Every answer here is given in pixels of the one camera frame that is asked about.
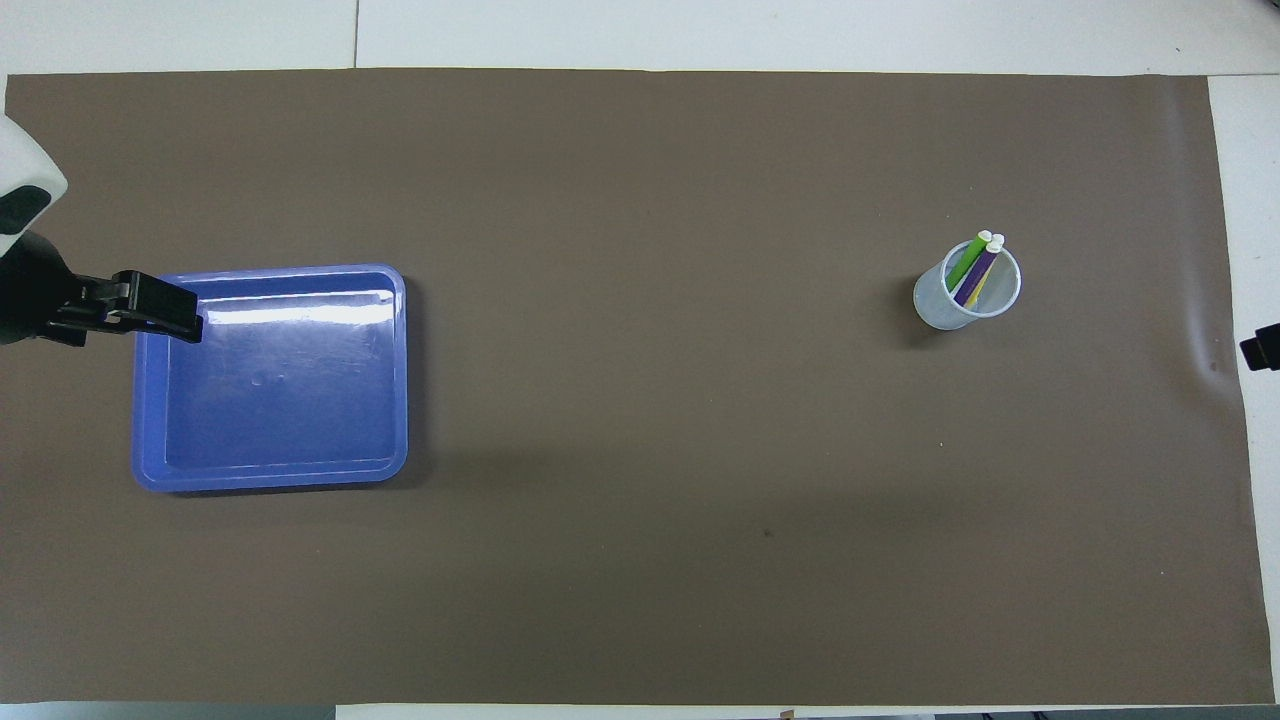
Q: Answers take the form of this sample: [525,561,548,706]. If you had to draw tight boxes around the brown table mat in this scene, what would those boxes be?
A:
[0,67,1276,707]

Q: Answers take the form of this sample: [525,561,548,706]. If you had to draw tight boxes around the pale translucent plastic cup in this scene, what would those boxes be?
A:
[912,238,1023,331]

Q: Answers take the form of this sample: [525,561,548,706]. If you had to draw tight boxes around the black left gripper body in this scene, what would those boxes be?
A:
[0,230,81,346]

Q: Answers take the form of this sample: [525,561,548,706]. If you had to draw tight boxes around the blue plastic tray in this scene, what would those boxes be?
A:
[131,263,410,493]

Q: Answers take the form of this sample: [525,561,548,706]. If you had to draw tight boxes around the green marker pen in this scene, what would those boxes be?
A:
[946,229,993,293]

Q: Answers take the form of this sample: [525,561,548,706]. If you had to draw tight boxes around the purple marker pen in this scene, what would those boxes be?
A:
[953,236,1005,306]

